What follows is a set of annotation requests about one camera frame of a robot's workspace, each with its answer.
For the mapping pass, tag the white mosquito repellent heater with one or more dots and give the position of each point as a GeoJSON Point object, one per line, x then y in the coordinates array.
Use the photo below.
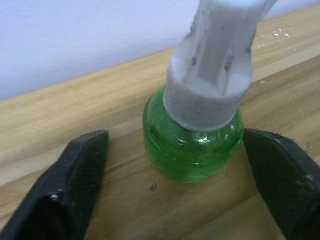
{"type": "Point", "coordinates": [215, 67]}

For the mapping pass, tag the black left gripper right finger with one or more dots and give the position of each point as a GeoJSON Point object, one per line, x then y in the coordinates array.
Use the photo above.
{"type": "Point", "coordinates": [287, 180]}

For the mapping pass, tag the green liquid repellent bottle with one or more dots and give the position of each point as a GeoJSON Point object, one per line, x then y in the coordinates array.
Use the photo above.
{"type": "Point", "coordinates": [192, 155]}

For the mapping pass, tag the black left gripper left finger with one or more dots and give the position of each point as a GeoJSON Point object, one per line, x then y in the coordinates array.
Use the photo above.
{"type": "Point", "coordinates": [57, 185]}

